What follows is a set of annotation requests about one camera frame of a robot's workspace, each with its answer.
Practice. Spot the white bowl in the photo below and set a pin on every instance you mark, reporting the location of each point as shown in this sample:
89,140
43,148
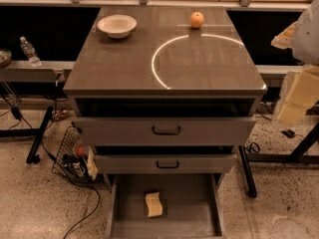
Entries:
117,26

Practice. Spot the wire basket with items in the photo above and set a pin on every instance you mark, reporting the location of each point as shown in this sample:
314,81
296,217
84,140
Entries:
71,160

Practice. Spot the black power adapter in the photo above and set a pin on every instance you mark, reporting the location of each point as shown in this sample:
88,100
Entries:
288,133

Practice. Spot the clear plastic water bottle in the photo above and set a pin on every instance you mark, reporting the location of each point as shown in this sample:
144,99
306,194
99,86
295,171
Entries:
30,52

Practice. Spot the grey drawer cabinet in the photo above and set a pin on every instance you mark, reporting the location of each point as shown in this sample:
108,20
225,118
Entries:
165,69

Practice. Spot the black table leg left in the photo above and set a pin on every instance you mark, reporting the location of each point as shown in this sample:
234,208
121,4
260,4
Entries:
33,157

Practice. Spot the yellow sponge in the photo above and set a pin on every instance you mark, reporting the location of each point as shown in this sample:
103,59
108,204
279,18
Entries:
153,204

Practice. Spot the black cabinet leg right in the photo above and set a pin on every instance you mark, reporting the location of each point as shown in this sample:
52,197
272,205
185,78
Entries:
251,192

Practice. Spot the dark bowl at left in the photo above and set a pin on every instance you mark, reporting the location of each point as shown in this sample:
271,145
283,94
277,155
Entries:
5,58

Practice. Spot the bottom open grey drawer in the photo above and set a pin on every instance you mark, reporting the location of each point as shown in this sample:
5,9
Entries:
190,207

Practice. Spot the top grey drawer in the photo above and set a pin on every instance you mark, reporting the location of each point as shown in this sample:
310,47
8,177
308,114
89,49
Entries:
164,132

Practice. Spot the middle grey drawer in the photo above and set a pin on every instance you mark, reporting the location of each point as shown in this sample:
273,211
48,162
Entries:
167,163

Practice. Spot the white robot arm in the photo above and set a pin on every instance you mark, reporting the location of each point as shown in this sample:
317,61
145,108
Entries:
305,46

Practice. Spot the orange fruit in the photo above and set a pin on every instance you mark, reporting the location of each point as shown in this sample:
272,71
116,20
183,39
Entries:
196,20

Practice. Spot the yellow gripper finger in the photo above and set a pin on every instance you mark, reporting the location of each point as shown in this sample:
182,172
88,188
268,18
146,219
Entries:
285,38
302,95

